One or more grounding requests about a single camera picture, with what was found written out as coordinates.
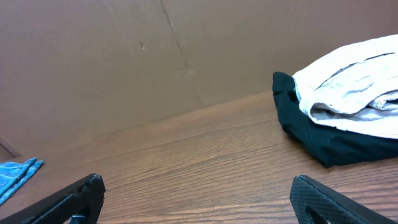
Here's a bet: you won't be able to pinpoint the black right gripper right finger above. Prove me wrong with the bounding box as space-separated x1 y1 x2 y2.
289 175 397 224

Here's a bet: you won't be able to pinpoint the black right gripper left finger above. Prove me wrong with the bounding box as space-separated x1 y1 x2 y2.
1 174 106 224

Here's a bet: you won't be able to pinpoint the blue denim jeans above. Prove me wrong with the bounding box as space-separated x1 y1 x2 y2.
0 157 45 205

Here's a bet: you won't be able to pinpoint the dark green folded garment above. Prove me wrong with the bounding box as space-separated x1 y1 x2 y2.
272 72 397 168

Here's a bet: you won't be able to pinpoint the white folded garment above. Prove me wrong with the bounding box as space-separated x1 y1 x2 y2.
292 35 397 139

